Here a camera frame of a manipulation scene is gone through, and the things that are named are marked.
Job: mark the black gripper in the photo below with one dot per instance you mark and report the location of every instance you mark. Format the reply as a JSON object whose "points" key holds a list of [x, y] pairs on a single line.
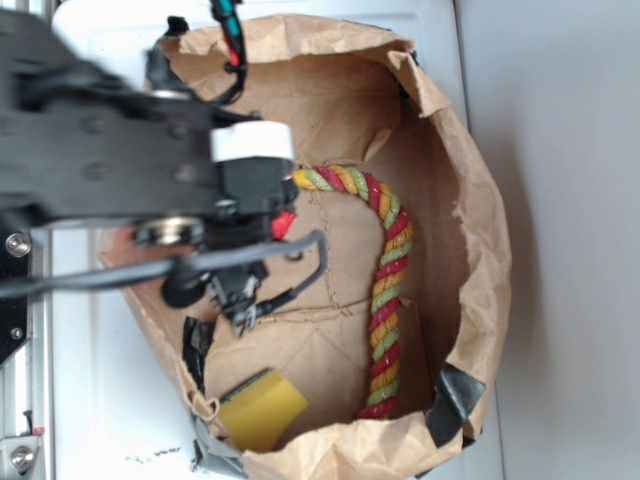
{"points": [[177, 172]]}

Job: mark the red paper ball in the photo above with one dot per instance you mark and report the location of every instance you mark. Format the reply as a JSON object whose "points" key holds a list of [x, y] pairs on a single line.
{"points": [[281, 225]]}

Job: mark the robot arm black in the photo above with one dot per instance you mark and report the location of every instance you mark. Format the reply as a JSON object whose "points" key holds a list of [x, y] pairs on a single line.
{"points": [[32, 57]]}

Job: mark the brown paper bag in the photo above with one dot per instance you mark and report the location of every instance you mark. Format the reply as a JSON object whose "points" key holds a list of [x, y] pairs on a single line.
{"points": [[397, 345]]}

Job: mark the yellow sponge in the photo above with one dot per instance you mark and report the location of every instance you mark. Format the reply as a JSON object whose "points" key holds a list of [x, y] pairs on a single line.
{"points": [[259, 411]]}

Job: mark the black metal bracket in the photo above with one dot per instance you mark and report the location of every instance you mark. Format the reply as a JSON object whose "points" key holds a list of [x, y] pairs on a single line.
{"points": [[15, 312]]}

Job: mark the aluminium frame rail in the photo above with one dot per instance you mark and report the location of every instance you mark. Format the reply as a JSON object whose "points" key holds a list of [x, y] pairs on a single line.
{"points": [[27, 424]]}

